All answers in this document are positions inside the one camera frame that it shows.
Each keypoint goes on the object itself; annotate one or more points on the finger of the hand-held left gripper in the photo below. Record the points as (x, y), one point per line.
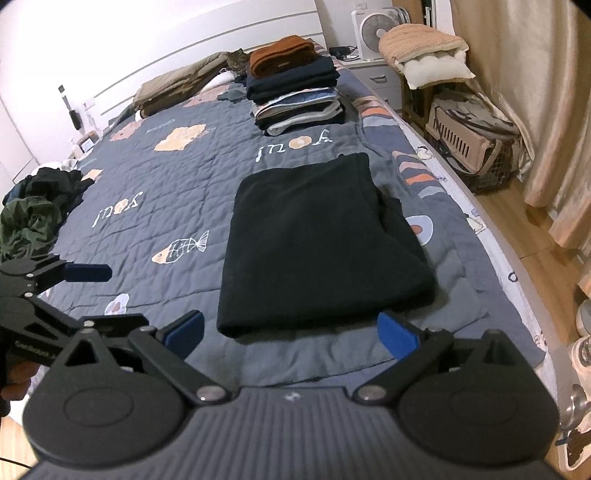
(87, 273)
(55, 316)

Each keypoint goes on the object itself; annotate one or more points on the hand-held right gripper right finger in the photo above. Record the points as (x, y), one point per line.
(397, 334)

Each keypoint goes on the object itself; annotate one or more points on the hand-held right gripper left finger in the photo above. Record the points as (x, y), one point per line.
(187, 330)

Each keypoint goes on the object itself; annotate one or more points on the black sweatshirt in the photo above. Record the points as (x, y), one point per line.
(314, 254)

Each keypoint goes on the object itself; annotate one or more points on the stack of folded clothes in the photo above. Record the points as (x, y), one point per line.
(295, 92)

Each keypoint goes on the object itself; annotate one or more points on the person's left hand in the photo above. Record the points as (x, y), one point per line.
(21, 381)

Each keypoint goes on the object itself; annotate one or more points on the black crumpled garment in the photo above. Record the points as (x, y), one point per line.
(51, 184)

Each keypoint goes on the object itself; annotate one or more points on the grey printed quilt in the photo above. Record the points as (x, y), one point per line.
(161, 207)

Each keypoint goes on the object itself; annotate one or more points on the small bedside display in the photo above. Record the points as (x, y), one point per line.
(88, 143)

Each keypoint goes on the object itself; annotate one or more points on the folded khaki bedding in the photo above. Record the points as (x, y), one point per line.
(175, 85)

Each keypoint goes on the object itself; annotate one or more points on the beige pet carrier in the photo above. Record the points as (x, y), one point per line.
(461, 134)

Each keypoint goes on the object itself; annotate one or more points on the dark grey folded cloth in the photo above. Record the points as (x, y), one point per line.
(231, 93)

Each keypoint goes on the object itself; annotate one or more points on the wooden side stand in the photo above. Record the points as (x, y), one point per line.
(407, 104)

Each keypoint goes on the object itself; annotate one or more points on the white pillow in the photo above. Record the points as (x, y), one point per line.
(221, 79)

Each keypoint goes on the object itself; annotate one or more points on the white nightstand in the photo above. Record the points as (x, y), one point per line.
(383, 83)

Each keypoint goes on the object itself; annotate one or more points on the tabby cat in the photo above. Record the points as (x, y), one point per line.
(238, 62)

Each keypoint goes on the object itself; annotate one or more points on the white cushion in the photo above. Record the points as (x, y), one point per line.
(438, 69)

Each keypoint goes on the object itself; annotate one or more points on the white headboard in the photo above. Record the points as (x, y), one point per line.
(207, 32)

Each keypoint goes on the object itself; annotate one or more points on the beige curtain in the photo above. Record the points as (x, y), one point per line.
(531, 92)

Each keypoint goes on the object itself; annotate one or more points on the white box fan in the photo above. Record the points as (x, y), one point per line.
(376, 30)

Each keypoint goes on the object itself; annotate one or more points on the black wall-mounted device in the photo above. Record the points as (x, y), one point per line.
(73, 117)

